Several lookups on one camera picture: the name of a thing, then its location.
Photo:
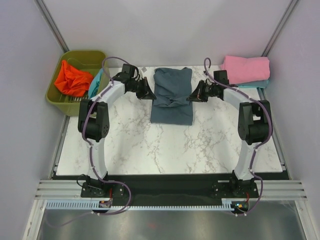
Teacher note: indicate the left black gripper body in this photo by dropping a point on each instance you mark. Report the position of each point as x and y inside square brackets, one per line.
[138, 87]

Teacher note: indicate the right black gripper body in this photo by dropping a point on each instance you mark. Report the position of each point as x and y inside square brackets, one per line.
[208, 91]

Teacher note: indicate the grey-blue t shirt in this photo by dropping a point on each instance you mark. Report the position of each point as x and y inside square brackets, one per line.
[172, 87]

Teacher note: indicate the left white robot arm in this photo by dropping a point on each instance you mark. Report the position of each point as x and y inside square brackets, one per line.
[94, 125]

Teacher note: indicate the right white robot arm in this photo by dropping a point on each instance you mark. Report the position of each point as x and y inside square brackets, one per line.
[254, 128]

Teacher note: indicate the folded pink t shirt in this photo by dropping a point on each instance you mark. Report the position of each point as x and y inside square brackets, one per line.
[241, 70]

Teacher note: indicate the light blue cloth in bin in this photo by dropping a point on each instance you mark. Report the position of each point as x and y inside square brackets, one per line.
[94, 86]

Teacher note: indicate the folded teal t shirt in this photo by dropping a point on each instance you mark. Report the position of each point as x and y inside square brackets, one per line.
[262, 84]

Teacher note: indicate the olive green plastic bin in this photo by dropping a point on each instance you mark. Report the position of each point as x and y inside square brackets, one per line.
[85, 61]

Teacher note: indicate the orange t shirt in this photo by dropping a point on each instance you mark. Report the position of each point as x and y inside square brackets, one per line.
[71, 81]

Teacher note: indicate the right corner aluminium post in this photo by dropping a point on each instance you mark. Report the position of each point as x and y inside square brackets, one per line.
[280, 26]

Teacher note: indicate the corner aluminium post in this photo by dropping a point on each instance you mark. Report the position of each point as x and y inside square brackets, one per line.
[44, 10]
[280, 26]

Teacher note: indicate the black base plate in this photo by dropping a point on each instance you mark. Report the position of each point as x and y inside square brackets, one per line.
[171, 189]

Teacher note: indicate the aluminium rail frame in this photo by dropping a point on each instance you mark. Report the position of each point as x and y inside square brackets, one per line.
[273, 186]

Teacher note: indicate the left corner aluminium post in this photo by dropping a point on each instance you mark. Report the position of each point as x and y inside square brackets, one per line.
[44, 10]

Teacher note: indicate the slotted cable duct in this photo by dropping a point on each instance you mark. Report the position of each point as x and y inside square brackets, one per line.
[99, 205]

